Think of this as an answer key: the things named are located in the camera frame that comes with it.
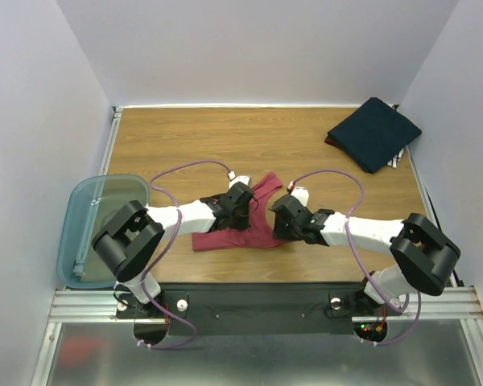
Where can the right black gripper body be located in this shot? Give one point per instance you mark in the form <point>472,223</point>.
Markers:
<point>281,227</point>

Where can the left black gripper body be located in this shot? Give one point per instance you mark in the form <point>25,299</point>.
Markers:
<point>241,219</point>

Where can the red tank top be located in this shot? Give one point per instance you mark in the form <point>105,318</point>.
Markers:
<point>258,235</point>

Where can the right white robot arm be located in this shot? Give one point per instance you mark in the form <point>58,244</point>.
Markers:
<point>424,257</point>

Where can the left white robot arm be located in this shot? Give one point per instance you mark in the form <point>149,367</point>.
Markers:
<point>127,242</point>

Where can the folded navy tank top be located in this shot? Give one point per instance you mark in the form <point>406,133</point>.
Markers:
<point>373,134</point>

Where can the folded dark red garment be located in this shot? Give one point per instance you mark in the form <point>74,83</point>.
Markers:
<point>332,142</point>

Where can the folded white patterned garment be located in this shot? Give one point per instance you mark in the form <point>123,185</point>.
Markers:
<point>393,163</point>

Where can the clear blue plastic bin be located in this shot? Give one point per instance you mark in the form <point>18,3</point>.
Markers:
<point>92,203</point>

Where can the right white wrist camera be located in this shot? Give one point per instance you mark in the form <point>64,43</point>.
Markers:
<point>300,193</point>

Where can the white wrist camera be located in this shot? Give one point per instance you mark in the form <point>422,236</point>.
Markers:
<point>234,179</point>
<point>300,193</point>

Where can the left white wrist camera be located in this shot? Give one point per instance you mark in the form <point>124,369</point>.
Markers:
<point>234,179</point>

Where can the aluminium frame rail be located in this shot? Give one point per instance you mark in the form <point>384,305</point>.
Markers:
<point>109,146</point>

